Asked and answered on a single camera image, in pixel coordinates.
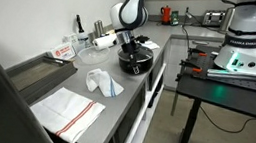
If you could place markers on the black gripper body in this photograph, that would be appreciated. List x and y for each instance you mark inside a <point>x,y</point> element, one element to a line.
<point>129,48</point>

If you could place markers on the small white carton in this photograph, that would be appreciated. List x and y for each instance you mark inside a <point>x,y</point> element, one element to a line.
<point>71,38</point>

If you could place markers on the white box red logo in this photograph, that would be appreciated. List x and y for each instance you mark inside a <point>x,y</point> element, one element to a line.
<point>63,51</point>

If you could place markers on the glass pot lid black knob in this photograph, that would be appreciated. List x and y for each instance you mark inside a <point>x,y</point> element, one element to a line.
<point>144,54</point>

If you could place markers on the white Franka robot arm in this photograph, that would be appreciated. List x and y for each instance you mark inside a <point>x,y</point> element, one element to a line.
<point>243,54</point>

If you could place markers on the white towel red stripe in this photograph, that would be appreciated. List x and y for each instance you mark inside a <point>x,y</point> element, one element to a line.
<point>66,113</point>

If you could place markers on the black cooking pot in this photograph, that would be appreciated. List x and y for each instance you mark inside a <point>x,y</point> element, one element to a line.
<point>142,66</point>

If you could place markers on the white paper towel roll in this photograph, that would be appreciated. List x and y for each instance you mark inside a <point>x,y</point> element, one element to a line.
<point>104,41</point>

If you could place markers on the dark grey tray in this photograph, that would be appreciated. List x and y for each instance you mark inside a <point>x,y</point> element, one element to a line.
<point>38,75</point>

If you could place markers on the spray bottle black trigger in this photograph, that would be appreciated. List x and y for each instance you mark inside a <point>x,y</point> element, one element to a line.
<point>81,36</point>

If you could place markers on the black perforated robot table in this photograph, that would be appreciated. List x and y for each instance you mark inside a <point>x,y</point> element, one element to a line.
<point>232,96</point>

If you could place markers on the steel toaster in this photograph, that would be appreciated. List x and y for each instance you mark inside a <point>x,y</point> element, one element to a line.
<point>213,18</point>

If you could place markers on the green box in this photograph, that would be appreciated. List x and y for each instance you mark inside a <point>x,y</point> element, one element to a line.
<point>175,18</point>

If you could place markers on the red moka pot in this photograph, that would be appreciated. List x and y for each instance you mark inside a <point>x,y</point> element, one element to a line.
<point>166,14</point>

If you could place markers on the clear plastic bowl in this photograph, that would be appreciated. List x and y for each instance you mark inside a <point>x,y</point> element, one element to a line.
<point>92,55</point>

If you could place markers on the grey counter cabinet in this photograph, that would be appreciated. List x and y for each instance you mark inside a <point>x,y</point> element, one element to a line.
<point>128,115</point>

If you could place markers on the crumpled white cloth blue stripe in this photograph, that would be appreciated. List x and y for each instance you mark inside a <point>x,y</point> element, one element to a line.
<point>104,82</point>

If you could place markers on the aluminium rail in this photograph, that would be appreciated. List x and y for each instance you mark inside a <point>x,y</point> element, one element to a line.
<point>245,75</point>

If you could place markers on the steel cylinder container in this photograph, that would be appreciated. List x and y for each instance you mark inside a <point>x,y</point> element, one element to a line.
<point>227,21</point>

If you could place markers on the steel shaker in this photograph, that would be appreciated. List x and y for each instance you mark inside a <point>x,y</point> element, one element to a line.
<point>98,28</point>

